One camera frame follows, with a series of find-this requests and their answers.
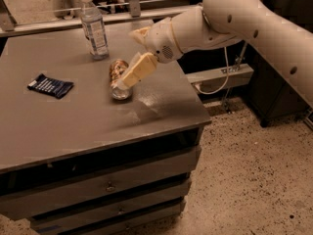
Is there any top grey drawer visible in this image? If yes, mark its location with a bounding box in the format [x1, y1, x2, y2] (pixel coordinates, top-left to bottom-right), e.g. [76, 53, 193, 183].
[0, 146, 201, 219]

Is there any grey power strip box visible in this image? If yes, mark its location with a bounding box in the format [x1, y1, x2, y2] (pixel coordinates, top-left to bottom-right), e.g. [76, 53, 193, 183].
[187, 64, 253, 95]

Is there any middle grey drawer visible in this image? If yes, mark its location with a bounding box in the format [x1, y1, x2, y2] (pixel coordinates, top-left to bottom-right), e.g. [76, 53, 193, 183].
[31, 175, 191, 235]

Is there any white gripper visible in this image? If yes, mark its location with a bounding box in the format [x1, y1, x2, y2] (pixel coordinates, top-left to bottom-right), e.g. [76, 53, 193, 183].
[117, 18, 183, 90]

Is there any orange soda can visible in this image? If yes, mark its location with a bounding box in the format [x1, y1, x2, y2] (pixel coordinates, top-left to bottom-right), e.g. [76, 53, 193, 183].
[109, 59, 133, 100]

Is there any grey drawer cabinet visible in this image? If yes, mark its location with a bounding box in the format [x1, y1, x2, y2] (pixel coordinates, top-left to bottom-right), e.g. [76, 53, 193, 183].
[0, 19, 213, 235]

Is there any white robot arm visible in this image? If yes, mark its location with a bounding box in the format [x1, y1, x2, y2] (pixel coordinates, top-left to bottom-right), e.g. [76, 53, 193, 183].
[117, 0, 313, 107]

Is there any white cable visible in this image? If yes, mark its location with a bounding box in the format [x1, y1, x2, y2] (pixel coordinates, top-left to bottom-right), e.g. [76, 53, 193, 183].
[194, 46, 231, 96]

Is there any grey drawer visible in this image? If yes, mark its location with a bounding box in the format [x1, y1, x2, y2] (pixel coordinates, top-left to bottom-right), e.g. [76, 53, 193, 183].
[31, 175, 191, 235]
[0, 146, 201, 219]
[56, 197, 186, 235]

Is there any dark blue snack packet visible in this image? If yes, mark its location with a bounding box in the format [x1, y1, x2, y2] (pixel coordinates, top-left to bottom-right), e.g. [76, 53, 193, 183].
[27, 73, 74, 99]

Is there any clear plastic water bottle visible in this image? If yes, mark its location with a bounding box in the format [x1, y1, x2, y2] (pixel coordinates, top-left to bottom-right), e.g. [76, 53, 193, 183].
[80, 0, 109, 60]

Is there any thin metal diagonal rod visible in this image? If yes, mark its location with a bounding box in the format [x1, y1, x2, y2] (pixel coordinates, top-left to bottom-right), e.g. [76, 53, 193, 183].
[233, 41, 247, 71]

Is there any bottom grey drawer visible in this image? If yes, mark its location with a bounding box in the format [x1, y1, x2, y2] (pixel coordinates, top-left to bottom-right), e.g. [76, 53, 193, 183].
[56, 197, 186, 235]

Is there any grey metal frame rail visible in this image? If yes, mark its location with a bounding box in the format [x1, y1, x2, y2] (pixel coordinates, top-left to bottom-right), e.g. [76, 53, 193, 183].
[0, 3, 203, 38]

